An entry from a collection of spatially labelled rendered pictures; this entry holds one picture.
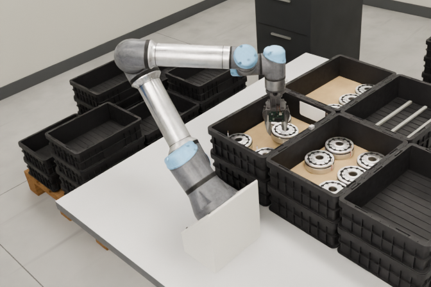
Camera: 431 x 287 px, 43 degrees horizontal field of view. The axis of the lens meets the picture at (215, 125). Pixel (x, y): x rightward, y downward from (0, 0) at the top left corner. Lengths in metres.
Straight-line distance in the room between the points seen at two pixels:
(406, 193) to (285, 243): 0.43
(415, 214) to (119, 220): 1.01
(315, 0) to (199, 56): 1.76
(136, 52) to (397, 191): 0.97
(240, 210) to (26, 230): 1.76
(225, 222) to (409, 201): 0.60
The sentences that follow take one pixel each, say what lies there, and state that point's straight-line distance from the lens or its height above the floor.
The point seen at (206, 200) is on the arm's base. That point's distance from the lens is 1.72.
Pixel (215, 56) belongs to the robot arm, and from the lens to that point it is 1.78.
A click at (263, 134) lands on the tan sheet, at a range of 2.15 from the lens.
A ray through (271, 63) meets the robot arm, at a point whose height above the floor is 1.18.
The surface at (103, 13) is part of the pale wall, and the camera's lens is 5.00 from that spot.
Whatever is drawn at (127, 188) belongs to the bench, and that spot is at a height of 0.70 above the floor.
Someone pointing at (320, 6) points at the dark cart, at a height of 0.77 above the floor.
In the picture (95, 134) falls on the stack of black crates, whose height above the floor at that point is 0.49.
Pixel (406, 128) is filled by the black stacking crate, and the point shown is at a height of 0.83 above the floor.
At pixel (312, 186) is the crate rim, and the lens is 1.74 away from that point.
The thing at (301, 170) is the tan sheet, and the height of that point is 0.83.
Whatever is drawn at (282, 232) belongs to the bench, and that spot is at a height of 0.70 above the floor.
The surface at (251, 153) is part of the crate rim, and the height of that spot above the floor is 0.93.
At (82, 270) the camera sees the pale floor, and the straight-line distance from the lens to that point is 2.91.
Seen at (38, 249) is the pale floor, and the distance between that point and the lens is 3.11.
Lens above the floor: 2.02
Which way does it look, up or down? 32 degrees down
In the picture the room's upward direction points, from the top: 6 degrees counter-clockwise
